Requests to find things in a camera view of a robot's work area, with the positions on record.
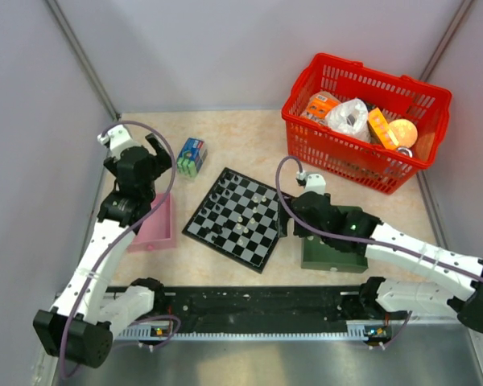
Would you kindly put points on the white plastic bag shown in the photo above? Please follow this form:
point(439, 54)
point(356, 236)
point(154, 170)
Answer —
point(351, 119)

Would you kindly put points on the blue green sponge pack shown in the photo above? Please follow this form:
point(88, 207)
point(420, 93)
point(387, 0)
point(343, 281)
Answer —
point(191, 157)

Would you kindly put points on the pink plastic tray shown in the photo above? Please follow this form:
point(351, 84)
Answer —
point(158, 231)

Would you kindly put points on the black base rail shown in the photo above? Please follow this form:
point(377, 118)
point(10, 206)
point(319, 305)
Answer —
point(264, 309)

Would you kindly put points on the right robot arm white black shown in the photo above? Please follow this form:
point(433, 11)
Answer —
point(454, 282)

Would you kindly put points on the black white chess board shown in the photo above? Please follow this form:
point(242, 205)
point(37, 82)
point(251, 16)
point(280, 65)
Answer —
point(214, 221)

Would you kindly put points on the orange box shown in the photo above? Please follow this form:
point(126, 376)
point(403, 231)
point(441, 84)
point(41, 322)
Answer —
point(380, 128)
point(319, 105)

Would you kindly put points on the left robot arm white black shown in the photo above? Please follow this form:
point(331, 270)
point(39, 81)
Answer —
point(78, 327)

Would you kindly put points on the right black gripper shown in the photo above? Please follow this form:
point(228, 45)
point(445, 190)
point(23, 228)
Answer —
point(282, 223)

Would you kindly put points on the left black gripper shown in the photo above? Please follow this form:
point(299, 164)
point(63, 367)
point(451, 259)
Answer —
point(160, 162)

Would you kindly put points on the orange box left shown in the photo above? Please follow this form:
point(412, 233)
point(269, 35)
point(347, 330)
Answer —
point(319, 105)

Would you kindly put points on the orange box right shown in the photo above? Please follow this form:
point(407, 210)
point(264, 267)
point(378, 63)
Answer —
point(380, 128)

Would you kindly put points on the green plastic tray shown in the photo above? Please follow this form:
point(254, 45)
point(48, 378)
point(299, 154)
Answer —
point(319, 256)

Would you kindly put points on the orange ball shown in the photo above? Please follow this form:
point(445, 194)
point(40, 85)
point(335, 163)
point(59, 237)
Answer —
point(405, 132)

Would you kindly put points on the grey cable duct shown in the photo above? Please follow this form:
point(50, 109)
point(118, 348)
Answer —
point(353, 332)

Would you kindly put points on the red plastic basket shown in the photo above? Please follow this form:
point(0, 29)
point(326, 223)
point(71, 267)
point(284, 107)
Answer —
point(364, 159)

